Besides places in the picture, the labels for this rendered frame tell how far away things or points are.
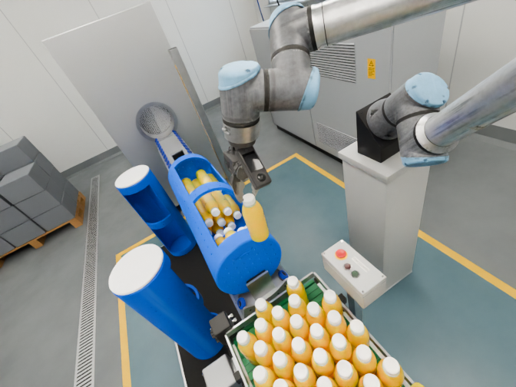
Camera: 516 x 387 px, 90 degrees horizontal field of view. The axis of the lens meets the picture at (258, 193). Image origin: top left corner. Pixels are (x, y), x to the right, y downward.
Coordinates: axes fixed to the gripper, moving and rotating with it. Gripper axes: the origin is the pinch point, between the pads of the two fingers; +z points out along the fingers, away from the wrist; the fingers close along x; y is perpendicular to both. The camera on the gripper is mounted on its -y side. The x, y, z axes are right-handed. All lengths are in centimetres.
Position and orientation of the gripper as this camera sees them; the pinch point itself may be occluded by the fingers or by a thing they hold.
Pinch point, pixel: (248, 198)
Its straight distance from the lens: 77.8
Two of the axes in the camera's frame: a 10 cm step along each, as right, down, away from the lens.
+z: 0.1, 7.4, 6.7
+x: -8.6, 3.5, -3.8
